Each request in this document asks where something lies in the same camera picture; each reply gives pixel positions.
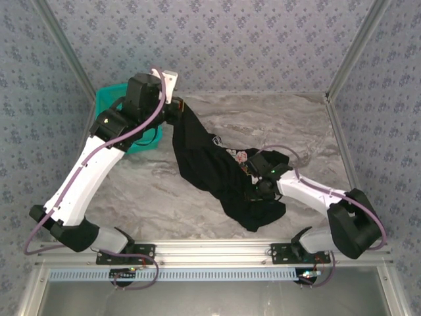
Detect black t-shirt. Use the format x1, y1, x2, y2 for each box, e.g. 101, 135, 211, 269
171, 101, 291, 233

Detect teal plastic basket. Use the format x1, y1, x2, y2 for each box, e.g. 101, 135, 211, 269
95, 82, 164, 156

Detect small black circuit board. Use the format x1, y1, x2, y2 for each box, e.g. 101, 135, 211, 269
109, 269, 137, 281
295, 269, 320, 284

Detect aluminium frame post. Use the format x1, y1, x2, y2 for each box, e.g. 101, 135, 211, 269
32, 0, 99, 99
324, 0, 394, 103

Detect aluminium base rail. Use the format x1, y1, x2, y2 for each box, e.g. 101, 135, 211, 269
35, 239, 394, 266

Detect slotted white cable duct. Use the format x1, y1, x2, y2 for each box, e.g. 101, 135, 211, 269
49, 267, 305, 282

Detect aluminium lower frame bar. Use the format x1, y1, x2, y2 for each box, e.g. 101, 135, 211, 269
378, 265, 412, 316
16, 268, 50, 316

